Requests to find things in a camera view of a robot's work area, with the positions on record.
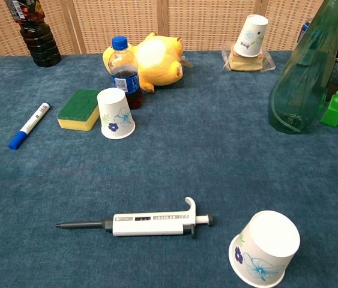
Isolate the blue table cloth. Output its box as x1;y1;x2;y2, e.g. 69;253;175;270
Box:
0;50;338;288

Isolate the green and yellow sponge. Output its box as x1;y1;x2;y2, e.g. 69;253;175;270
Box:
56;88;101;132

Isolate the small blue-capped cola bottle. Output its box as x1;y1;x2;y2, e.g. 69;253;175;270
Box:
107;35;144;110

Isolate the blue-flower paper cup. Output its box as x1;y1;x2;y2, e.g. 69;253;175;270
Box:
96;87;136;140
228;210;301;288
233;14;270;58

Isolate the green spray bottle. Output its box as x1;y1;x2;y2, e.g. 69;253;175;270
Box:
268;0;338;134

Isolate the bamboo folding screen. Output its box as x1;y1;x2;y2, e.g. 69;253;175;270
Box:
0;0;338;57

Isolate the white lab pipette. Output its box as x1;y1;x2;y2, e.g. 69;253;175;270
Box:
55;196;214;239

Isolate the green toy block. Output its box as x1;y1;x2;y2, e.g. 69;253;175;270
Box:
320;89;338;128

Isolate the blue drink can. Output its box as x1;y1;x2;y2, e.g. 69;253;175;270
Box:
297;18;313;43

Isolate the yellow plush duck toy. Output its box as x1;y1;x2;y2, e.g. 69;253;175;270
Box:
101;32;193;94

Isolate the large dark tea bottle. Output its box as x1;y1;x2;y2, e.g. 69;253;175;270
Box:
4;0;62;68

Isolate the blue whiteboard marker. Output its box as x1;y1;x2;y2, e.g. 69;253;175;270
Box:
8;102;51;150

